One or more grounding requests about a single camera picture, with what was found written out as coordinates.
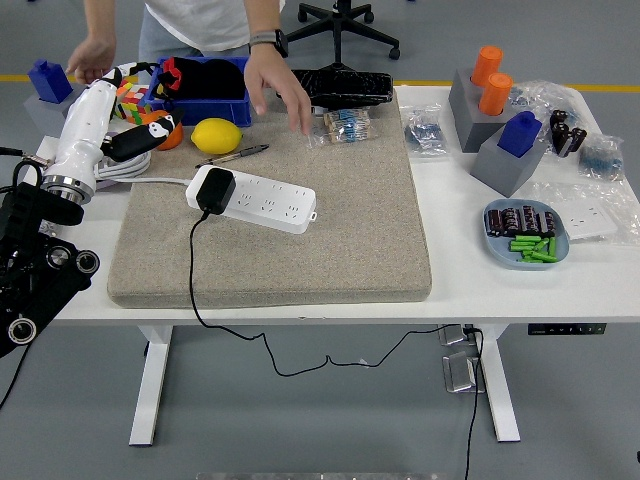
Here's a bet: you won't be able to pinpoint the person's left hand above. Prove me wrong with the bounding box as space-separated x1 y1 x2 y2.
243 49 314 136

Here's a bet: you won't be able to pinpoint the person's right hand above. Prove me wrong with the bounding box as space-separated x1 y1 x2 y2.
64 35 119 85

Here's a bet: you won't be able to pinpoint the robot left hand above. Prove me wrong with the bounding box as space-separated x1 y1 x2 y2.
49 62 186 179

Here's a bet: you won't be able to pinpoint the white power strip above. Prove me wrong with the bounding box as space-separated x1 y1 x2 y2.
184 164 319 235

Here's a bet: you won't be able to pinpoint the black plug adapter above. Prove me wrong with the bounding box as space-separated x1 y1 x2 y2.
195 167 237 216

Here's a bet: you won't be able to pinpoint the black wrist watch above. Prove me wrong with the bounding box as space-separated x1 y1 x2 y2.
248 28 290 59

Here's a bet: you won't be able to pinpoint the grey block holder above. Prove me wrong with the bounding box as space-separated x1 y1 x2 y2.
469 127 549 199
23 82 84 137

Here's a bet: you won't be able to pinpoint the blue house-shaped block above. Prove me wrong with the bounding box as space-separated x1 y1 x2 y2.
27 58 75 105
497 110 544 159

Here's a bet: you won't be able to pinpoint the black cloth bag red trim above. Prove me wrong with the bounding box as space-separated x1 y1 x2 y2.
145 56 247 101

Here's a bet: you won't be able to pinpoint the blue plastic bin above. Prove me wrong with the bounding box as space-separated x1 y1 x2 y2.
144 55 255 127

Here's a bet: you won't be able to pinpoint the black glossy tray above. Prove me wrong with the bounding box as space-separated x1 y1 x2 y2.
289 68 395 109

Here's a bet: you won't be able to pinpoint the black office chair base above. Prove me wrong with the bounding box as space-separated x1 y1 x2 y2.
283 0 402 62

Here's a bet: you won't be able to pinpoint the black pen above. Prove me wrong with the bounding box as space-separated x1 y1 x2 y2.
193 143 271 169

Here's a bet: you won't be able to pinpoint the yellow lemon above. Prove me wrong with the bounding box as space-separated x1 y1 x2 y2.
190 117 245 155

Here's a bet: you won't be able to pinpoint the clear bag of taped resistors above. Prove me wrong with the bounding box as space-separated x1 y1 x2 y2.
304 107 375 150

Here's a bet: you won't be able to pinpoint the orange fruit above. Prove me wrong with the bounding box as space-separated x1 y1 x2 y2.
137 109 185 151

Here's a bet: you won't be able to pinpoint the person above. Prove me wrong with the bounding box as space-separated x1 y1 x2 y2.
64 0 314 136

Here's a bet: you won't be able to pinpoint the black table control panel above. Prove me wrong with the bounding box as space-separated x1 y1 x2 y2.
527 323 608 336

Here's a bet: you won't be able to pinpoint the white table leg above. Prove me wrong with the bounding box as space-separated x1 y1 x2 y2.
469 324 522 444
128 324 174 447

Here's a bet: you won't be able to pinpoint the clear bag of blue parts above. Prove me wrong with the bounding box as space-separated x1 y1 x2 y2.
402 103 451 159

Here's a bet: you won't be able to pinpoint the grey-brown mat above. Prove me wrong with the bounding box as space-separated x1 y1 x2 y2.
107 84 434 310

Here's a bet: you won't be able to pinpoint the silver metal pedal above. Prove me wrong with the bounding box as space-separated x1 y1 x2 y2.
442 350 486 395
438 324 476 347

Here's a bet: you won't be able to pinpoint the grey holder with two holes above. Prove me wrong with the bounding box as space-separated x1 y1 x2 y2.
448 68 521 154

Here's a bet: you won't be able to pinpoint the orange cylinder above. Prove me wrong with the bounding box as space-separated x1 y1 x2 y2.
470 45 505 87
478 72 515 119

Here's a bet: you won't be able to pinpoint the light blue plate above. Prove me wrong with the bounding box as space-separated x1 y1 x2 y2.
482 198 571 271

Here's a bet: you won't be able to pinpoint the clear plastic socket bag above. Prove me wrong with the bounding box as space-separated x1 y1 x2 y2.
532 179 640 247

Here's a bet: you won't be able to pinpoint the crumpled clear bag blue parts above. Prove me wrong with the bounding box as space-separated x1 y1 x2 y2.
509 79 584 126

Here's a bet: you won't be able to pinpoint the bag of dark capacitors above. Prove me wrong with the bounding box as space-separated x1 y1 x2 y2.
548 108 589 159

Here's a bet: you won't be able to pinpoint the clear bag of blue resistors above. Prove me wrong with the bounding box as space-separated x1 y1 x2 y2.
577 133 626 182

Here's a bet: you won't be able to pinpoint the black hanging cable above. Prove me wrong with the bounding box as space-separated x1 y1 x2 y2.
462 324 486 480

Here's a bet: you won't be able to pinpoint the black plug cord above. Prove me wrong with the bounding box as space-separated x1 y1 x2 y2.
188 212 476 377

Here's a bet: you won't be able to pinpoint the white wall socket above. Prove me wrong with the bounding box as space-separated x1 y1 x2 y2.
562 199 619 242

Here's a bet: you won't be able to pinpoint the black floor cable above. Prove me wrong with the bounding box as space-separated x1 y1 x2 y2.
0 344 31 411

